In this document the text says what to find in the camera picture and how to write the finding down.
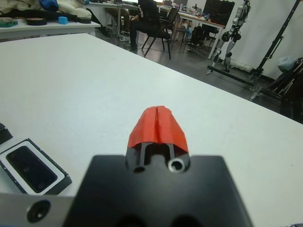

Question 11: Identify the pale green plastic bag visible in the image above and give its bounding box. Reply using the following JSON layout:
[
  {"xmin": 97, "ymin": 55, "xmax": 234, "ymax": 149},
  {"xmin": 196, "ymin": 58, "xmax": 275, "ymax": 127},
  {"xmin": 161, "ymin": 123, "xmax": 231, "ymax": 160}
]
[{"xmin": 277, "ymin": 55, "xmax": 298, "ymax": 74}]

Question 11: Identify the blue jacket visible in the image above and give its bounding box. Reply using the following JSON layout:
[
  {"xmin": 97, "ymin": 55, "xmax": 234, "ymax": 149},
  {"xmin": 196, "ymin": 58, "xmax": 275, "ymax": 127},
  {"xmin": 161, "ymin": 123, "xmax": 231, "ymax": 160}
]
[{"xmin": 39, "ymin": 0, "xmax": 59, "ymax": 12}]

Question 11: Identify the silver humanoid robot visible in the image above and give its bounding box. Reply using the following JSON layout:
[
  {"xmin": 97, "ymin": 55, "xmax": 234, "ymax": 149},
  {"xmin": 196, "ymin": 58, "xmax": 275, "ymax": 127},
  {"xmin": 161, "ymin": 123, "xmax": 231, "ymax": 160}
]
[{"xmin": 211, "ymin": 0, "xmax": 252, "ymax": 73}]

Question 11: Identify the black office chair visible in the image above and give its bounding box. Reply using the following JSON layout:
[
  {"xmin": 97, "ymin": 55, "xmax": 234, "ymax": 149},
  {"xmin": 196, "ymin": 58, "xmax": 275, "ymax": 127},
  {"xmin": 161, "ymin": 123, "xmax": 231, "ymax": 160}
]
[{"xmin": 142, "ymin": 7, "xmax": 181, "ymax": 60}]

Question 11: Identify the person in black clothes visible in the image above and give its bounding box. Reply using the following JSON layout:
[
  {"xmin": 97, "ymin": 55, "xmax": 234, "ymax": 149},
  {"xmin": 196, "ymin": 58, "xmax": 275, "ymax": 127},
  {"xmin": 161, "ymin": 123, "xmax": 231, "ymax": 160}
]
[{"xmin": 129, "ymin": 0, "xmax": 161, "ymax": 52}]

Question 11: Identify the black box with white insert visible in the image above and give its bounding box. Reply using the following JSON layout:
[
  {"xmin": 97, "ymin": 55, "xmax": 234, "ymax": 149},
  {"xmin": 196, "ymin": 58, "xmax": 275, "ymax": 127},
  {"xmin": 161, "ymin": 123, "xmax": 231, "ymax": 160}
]
[{"xmin": 0, "ymin": 138, "xmax": 73, "ymax": 196}]

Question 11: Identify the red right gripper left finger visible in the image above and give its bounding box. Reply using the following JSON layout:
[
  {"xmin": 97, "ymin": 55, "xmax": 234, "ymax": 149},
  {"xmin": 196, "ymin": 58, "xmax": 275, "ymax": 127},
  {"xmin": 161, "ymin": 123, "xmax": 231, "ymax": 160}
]
[{"xmin": 125, "ymin": 105, "xmax": 159, "ymax": 173}]

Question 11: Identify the wooden top desk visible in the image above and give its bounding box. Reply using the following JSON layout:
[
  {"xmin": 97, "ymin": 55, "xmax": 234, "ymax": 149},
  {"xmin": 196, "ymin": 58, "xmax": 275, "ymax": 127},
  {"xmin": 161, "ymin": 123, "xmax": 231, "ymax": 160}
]
[{"xmin": 163, "ymin": 9, "xmax": 227, "ymax": 60}]

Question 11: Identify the black tape roll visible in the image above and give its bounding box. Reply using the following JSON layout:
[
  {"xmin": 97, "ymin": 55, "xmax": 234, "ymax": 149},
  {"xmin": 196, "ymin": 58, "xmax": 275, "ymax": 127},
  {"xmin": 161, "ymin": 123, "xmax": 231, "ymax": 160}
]
[{"xmin": 26, "ymin": 17, "xmax": 47, "ymax": 26}]

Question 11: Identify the white side table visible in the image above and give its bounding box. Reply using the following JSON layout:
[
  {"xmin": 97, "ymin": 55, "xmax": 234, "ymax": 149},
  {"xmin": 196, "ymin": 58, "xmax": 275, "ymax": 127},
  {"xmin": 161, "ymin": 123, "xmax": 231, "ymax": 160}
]
[{"xmin": 0, "ymin": 17, "xmax": 102, "ymax": 43}]

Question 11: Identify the teal round container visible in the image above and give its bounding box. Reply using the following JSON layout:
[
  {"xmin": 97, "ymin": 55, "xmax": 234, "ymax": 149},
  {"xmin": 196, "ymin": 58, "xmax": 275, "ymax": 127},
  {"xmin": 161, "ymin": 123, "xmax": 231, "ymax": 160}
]
[{"xmin": 0, "ymin": 18, "xmax": 18, "ymax": 28}]

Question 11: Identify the stack of folded chairs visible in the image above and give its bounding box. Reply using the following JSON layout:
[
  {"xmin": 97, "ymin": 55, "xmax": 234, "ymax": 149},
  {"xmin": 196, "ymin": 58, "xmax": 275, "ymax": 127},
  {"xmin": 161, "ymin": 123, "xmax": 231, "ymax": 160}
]
[{"xmin": 266, "ymin": 56, "xmax": 303, "ymax": 100}]

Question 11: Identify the white floor cushion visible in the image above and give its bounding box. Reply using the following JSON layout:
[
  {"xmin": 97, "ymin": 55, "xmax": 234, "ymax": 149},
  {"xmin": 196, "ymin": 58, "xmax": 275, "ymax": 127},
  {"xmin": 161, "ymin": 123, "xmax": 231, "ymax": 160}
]
[{"xmin": 230, "ymin": 59, "xmax": 253, "ymax": 73}]

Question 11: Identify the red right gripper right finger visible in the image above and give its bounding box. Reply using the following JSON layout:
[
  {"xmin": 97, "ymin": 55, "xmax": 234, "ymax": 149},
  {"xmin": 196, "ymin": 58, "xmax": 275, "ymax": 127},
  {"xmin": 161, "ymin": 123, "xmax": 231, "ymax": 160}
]
[{"xmin": 156, "ymin": 105, "xmax": 190, "ymax": 173}]

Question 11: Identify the black computer monitor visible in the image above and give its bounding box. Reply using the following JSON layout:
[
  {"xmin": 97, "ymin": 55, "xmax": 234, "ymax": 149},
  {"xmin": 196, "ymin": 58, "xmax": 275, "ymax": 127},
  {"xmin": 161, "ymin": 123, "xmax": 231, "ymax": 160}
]
[{"xmin": 204, "ymin": 0, "xmax": 221, "ymax": 22}]

